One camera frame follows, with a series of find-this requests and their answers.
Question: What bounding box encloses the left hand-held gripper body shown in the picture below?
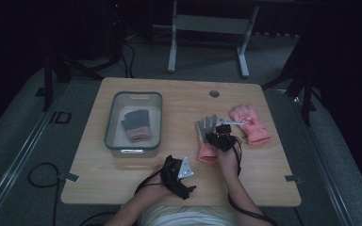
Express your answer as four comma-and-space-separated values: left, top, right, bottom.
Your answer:
159, 154, 198, 201

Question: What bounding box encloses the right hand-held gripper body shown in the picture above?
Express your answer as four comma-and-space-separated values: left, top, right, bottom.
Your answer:
206, 118, 246, 153

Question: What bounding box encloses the pink ski glove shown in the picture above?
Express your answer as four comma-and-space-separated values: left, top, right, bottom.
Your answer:
195, 114, 220, 165
228, 104, 272, 146

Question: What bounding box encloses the grey plastic bin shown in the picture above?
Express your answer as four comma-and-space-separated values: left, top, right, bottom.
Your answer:
104, 90, 164, 159

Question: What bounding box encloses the grey and pink knit glove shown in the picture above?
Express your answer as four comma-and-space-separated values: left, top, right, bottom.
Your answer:
121, 109, 152, 143

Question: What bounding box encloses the person's right hand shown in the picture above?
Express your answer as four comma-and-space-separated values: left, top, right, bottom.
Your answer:
216, 146, 241, 177

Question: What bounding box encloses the person's left hand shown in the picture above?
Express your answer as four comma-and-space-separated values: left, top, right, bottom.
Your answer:
142, 165, 173, 203

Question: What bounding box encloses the person's white shirt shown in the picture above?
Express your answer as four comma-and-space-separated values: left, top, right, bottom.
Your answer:
137, 204, 239, 226

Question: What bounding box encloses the black tripod stand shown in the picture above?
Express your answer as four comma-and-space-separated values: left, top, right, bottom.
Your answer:
261, 31, 319, 127
41, 0, 123, 113

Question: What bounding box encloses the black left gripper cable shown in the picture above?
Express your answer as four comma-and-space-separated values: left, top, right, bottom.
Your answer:
133, 168, 171, 197

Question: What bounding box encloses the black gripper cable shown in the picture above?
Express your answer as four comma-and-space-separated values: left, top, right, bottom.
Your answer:
226, 136, 279, 226
133, 168, 171, 197

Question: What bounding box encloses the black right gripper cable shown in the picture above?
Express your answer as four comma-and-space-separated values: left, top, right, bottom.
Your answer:
226, 136, 279, 226

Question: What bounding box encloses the grey metal table bracket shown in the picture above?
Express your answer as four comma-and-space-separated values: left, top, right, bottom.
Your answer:
284, 174, 303, 184
58, 171, 80, 184

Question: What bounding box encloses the white metal desk frame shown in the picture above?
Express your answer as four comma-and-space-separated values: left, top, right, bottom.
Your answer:
167, 0, 261, 79

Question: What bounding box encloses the black floor cable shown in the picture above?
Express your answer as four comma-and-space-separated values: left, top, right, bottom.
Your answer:
27, 162, 61, 226
119, 40, 137, 79

